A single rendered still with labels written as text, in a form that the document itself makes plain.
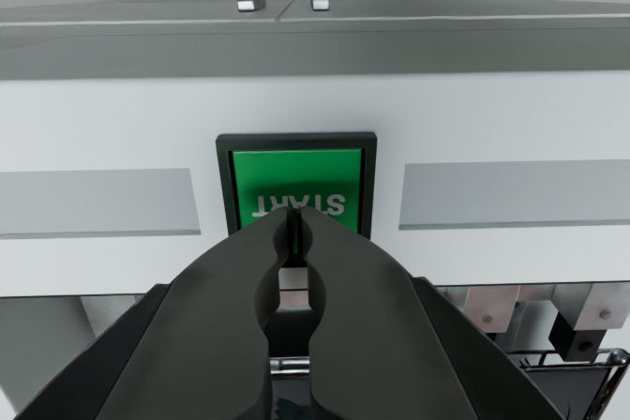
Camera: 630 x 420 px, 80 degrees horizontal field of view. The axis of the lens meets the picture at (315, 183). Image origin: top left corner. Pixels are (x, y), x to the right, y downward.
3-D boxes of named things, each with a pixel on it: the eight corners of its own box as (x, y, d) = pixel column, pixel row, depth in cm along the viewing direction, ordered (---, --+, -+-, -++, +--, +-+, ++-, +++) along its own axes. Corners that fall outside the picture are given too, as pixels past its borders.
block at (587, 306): (594, 300, 29) (623, 332, 26) (549, 301, 28) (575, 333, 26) (634, 208, 25) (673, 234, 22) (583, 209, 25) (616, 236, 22)
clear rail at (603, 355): (620, 354, 30) (633, 370, 29) (142, 368, 29) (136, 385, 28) (625, 342, 29) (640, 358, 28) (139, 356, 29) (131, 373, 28)
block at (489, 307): (488, 303, 28) (507, 335, 26) (443, 304, 28) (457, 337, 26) (513, 211, 25) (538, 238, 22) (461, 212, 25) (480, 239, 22)
